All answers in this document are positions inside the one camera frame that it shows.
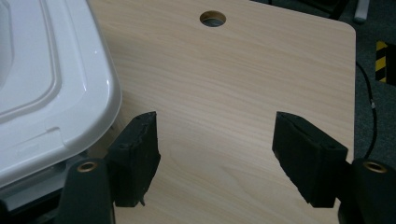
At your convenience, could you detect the black folding chair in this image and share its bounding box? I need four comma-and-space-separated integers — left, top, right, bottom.
248, 0, 350, 21

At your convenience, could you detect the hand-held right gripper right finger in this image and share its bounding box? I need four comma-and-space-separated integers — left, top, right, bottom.
271, 111, 349, 209

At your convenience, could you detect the black floor cable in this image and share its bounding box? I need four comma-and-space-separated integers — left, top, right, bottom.
355, 61, 378, 160

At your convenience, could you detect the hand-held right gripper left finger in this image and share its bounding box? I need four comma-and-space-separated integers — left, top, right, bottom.
106, 111, 162, 208

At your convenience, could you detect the white lid with grey handle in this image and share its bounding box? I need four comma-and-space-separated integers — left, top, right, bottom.
0, 0, 123, 189

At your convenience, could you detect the white desk frame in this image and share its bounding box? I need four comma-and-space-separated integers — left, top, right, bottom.
353, 0, 371, 24

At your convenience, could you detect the black stand base striped tape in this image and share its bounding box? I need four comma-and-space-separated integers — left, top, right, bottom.
375, 40, 396, 84

